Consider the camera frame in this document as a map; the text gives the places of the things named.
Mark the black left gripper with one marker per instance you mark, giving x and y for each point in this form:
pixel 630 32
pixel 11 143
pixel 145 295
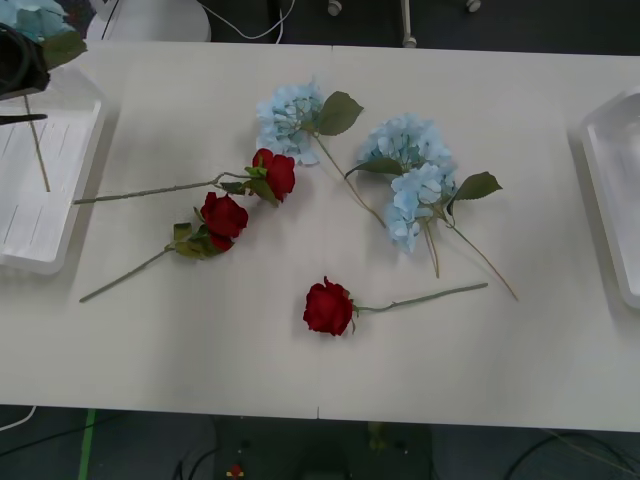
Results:
pixel 20 65

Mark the pale blue flower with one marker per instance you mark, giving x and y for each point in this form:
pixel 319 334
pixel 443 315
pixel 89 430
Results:
pixel 287 120
pixel 405 140
pixel 412 210
pixel 35 17

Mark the shallow white box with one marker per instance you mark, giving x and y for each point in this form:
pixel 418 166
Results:
pixel 615 200
pixel 35 215

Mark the white round stand base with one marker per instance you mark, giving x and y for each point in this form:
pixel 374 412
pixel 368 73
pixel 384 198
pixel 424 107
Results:
pixel 150 20

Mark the red rose, long green stem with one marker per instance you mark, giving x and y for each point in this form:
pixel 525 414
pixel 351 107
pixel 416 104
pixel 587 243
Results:
pixel 225 215
pixel 277 172

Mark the white caster wheel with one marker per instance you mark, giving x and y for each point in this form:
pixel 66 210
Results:
pixel 334 6
pixel 473 4

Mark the red rose, leafless green stem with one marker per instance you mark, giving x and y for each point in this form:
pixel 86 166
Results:
pixel 327 307

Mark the white leg with caster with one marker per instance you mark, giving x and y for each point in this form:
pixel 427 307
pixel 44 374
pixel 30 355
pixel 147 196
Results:
pixel 409 25

